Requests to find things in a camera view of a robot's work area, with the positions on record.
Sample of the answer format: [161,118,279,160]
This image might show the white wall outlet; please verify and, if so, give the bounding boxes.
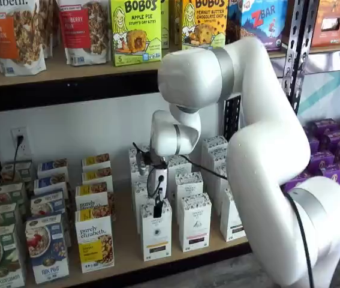
[10,127,28,157]

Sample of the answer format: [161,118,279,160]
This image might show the orange brown snack box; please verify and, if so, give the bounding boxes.
[310,0,340,48]

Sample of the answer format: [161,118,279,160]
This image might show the yellow Bobo's peanut butter box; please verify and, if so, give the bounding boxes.
[182,0,228,51]

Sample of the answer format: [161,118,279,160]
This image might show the black plug with cord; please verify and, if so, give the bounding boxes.
[13,134,24,178]

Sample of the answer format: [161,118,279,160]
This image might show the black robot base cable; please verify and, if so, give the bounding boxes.
[282,184,313,288]

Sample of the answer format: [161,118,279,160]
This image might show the white box dark strip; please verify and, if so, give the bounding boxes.
[201,136,229,154]
[219,187,248,242]
[208,148,230,169]
[214,164,230,208]

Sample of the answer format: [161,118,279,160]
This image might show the grey perforated metal upright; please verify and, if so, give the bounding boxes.
[280,0,311,112]

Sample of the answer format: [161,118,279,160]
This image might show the blue purple Zbar box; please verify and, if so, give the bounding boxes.
[228,0,289,50]

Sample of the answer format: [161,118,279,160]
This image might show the black metal shelf rack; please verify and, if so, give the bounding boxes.
[0,64,252,288]

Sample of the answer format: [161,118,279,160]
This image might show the orange label granola bag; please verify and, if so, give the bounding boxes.
[0,0,48,76]

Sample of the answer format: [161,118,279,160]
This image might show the red label granola bag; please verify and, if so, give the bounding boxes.
[57,0,113,67]

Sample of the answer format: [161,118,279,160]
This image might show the white box yellow strip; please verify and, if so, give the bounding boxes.
[128,146,152,166]
[140,199,173,261]
[130,163,149,184]
[133,179,158,235]

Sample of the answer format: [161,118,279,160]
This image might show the white box pink strip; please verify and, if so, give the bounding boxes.
[167,155,193,181]
[174,171,204,211]
[178,193,212,253]

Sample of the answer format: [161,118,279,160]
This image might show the blue flax plus oatmeal box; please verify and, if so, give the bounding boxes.
[34,172,68,194]
[30,188,66,220]
[37,158,68,178]
[25,214,70,285]

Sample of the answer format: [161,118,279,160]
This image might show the purely elizabeth yellow white box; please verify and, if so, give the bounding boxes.
[82,152,112,170]
[75,182,110,212]
[82,167,114,190]
[75,208,115,274]

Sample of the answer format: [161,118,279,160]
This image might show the brown shelf board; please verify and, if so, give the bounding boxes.
[306,41,340,58]
[0,41,287,89]
[0,143,251,288]

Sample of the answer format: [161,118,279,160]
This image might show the green Bobo's apple pie box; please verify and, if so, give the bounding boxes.
[110,0,163,67]

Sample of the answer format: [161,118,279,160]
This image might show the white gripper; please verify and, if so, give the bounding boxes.
[153,167,169,219]

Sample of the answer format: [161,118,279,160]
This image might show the white banner teal stripe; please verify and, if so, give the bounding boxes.
[270,49,340,124]

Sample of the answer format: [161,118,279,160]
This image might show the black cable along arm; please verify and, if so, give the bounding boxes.
[180,154,229,181]

